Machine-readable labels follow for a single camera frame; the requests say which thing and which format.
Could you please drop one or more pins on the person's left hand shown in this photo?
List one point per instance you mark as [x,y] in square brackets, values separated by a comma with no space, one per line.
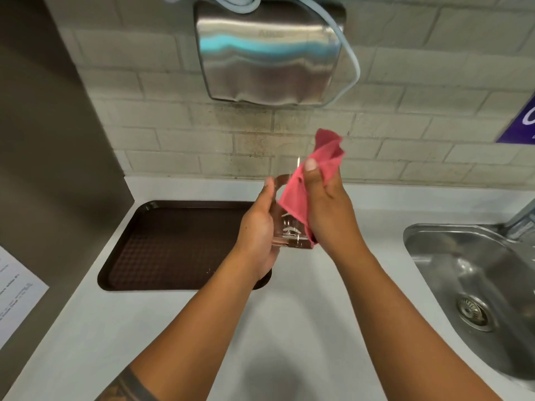
[255,232]

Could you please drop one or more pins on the person's right hand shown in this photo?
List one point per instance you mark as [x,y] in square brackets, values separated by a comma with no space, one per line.
[330,212]

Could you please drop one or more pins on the person's left thumb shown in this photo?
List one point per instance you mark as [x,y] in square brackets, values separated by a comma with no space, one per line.
[269,195]

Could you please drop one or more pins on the person's right thumb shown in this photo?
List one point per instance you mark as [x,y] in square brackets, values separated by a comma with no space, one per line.
[314,173]

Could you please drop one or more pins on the pink cleaning cloth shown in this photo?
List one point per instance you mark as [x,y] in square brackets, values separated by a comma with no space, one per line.
[311,179]

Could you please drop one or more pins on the clear drinking glass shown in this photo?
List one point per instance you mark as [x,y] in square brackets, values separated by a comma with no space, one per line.
[288,223]

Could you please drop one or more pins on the person's left forearm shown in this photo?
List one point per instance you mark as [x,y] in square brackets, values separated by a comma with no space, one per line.
[184,329]

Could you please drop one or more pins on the person's right forearm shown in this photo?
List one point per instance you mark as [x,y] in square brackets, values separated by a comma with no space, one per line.
[401,325]

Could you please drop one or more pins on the brown plastic tray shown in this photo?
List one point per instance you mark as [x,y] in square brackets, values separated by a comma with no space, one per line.
[175,246]

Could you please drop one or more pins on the stainless steel hand dryer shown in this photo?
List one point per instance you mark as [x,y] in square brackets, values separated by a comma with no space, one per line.
[267,50]

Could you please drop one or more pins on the stainless steel sink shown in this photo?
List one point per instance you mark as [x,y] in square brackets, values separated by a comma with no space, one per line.
[476,296]

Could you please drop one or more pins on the sink drain strainer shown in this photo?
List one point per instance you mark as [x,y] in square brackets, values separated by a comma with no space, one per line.
[473,311]

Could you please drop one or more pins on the chrome faucet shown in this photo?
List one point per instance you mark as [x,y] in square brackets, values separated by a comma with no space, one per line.
[522,223]

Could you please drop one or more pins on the grey side panel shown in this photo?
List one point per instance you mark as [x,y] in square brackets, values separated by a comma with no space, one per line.
[50,171]

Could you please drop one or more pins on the white paper notice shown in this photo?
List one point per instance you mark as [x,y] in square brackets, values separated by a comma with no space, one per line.
[16,290]

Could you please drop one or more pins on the purple wall sign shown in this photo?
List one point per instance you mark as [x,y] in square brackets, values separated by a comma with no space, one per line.
[520,123]

